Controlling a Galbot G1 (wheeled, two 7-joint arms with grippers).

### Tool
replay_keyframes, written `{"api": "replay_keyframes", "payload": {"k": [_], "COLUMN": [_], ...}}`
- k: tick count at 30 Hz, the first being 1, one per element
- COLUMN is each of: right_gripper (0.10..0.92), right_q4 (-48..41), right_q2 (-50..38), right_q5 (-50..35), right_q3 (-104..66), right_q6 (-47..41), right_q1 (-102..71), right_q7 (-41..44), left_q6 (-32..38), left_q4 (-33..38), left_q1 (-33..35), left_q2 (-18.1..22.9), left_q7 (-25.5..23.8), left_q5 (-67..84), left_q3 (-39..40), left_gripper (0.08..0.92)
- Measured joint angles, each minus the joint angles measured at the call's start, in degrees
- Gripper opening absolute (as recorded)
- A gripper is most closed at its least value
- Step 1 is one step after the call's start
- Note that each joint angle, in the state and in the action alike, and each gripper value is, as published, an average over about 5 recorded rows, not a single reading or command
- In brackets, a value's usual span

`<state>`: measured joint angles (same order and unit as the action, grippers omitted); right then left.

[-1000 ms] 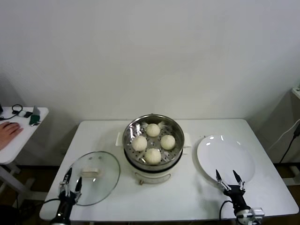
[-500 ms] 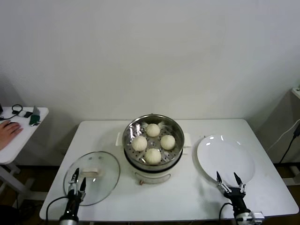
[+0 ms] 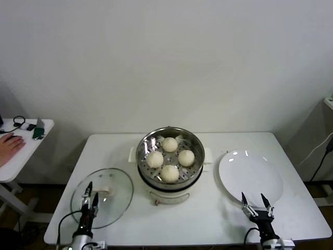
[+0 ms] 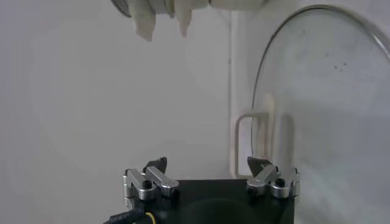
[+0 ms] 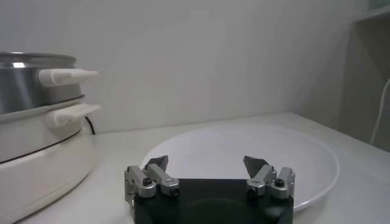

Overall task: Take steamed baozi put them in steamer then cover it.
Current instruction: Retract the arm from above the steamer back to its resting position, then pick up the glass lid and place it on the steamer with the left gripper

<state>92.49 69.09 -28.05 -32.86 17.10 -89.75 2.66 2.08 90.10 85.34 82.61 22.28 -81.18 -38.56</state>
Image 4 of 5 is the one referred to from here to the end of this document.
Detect oval glass pot lid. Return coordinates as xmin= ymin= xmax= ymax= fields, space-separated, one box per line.
xmin=233 ymin=4 xmax=390 ymax=224

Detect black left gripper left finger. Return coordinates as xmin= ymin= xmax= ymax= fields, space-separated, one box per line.
xmin=122 ymin=156 xmax=180 ymax=210

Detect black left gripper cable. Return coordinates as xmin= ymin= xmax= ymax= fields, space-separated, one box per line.
xmin=102 ymin=206 xmax=157 ymax=224

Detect white electric cooker base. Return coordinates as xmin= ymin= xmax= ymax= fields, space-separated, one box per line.
xmin=111 ymin=0 xmax=269 ymax=43

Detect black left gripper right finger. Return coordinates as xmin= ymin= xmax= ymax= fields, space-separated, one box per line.
xmin=246 ymin=156 xmax=301 ymax=199

